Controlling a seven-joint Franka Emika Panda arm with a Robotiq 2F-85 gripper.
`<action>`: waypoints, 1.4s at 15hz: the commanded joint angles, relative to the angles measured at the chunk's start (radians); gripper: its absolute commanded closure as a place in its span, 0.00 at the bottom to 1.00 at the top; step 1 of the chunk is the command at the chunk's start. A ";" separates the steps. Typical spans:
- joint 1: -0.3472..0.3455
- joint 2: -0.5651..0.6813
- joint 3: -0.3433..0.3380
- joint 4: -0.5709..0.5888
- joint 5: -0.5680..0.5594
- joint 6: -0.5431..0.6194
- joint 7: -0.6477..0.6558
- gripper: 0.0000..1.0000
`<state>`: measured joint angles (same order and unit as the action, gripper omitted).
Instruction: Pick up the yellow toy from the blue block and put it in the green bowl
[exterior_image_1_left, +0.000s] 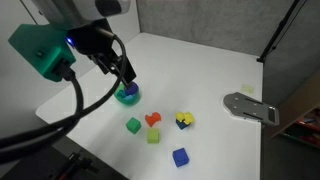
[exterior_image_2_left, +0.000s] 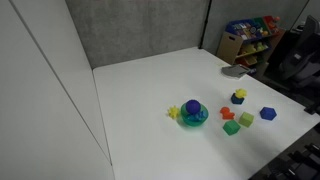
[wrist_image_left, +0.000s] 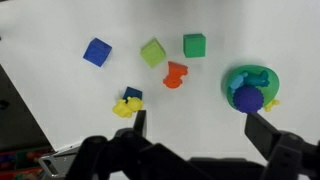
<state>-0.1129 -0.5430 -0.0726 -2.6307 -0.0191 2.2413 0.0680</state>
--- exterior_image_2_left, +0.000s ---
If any yellow spiky toy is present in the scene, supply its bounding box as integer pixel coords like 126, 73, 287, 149
166, 105, 181, 120

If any blue rubber toy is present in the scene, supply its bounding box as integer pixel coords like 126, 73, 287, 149
186, 111, 208, 123

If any yellow rubber toy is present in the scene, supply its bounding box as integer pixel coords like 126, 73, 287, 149
234, 88, 248, 99

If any wooden toy shelf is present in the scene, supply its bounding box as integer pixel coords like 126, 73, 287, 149
215, 15, 287, 70

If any dark blue block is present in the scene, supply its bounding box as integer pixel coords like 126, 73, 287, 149
230, 92, 245, 105

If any orange rubber toy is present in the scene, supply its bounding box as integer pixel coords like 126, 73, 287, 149
219, 106, 236, 121

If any black vertical pole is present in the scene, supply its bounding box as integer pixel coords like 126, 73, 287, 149
198, 0, 213, 50

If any green plastic bowl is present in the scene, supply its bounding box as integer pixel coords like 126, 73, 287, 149
180, 101, 210, 128

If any purple spiky ball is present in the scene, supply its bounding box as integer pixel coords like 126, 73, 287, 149
185, 99, 202, 115

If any lime green cube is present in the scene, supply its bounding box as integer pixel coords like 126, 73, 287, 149
238, 111, 255, 128

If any bright blue block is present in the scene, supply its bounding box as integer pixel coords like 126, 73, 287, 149
259, 106, 278, 122

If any blue storage bin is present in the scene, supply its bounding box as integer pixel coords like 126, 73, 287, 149
225, 19, 258, 37

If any black camera stand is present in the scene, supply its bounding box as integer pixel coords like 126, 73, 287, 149
249, 124, 320, 180

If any grey metal mounting plate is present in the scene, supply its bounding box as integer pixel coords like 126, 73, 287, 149
221, 64, 251, 80

